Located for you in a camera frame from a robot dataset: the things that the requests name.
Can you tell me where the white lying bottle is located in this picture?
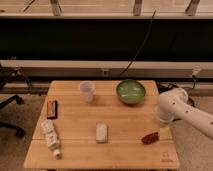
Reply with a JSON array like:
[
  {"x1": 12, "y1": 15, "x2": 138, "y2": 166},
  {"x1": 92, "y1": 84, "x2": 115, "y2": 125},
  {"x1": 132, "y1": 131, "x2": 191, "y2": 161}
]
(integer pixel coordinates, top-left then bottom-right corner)
[{"x1": 41, "y1": 119, "x2": 62, "y2": 159}]

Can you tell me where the green bowl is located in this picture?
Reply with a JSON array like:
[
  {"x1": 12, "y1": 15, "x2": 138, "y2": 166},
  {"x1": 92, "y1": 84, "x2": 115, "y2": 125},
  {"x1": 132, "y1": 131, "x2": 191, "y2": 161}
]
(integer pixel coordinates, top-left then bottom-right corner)
[{"x1": 116, "y1": 79, "x2": 146, "y2": 105}]

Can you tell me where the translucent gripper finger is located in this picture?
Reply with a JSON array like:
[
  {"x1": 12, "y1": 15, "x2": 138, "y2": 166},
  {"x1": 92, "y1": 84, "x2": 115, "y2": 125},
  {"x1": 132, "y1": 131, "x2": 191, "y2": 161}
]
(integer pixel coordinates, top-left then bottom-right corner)
[{"x1": 159, "y1": 127, "x2": 171, "y2": 140}]

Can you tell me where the black office chair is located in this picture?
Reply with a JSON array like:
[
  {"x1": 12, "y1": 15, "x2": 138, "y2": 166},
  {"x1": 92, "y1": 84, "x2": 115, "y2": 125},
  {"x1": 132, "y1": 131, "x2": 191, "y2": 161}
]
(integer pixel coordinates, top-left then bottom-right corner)
[{"x1": 0, "y1": 64, "x2": 26, "y2": 138}]

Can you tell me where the black floor cable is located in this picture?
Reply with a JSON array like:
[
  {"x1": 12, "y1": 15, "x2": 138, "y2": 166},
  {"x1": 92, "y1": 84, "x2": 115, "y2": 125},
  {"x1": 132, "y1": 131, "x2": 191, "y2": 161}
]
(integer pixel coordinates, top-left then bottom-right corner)
[{"x1": 156, "y1": 73, "x2": 198, "y2": 108}]

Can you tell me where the clear plastic cup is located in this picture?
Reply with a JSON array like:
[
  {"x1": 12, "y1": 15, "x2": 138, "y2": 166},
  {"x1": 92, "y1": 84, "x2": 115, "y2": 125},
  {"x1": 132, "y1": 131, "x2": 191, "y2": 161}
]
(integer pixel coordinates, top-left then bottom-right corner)
[{"x1": 79, "y1": 81, "x2": 95, "y2": 102}]

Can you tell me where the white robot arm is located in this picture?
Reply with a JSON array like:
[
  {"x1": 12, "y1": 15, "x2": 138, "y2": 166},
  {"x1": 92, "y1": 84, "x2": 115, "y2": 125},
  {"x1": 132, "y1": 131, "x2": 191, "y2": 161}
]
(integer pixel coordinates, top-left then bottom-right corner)
[{"x1": 154, "y1": 88, "x2": 213, "y2": 139}]

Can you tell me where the black hanging cable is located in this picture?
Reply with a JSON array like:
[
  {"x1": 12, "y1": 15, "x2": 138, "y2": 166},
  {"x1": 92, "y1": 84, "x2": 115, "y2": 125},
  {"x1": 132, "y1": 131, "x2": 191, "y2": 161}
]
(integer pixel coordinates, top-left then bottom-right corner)
[{"x1": 118, "y1": 9, "x2": 157, "y2": 78}]

